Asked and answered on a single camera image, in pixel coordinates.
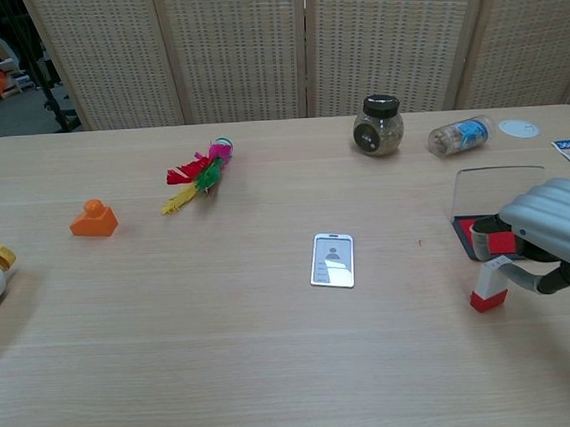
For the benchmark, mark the clear plastic bottle blue label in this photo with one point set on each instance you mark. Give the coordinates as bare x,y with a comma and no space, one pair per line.
460,136

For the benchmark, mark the white round disc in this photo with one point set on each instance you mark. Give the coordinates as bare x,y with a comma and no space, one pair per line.
519,127

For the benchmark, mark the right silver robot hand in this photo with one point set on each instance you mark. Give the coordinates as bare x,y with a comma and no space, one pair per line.
552,218

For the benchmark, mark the red ink pad clear lid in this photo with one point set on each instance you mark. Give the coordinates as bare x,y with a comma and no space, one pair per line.
495,192

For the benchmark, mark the black tripod stand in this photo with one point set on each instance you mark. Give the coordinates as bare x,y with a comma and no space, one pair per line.
51,90

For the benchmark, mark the wooden woven folding screen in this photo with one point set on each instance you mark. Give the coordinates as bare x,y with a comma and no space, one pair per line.
279,54

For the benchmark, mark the glass jar with black lid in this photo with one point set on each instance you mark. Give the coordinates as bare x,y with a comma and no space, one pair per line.
378,128

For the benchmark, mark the colourful feather shuttlecock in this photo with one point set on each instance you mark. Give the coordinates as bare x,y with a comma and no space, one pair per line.
201,174

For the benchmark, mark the white ID badge holder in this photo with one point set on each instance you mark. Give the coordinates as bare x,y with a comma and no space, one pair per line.
333,260

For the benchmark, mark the orange plastic toy block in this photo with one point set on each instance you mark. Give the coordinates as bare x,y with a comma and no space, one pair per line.
94,220

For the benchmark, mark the red white stamp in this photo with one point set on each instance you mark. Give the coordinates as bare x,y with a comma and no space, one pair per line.
490,288

